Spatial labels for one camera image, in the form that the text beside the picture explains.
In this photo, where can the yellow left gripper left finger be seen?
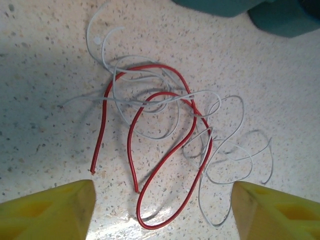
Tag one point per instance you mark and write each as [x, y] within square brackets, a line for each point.
[42, 217]

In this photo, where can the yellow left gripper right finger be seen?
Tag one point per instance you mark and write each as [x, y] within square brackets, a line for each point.
[280, 217]

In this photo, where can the teal plastic bin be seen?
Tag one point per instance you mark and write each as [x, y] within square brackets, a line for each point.
[285, 20]

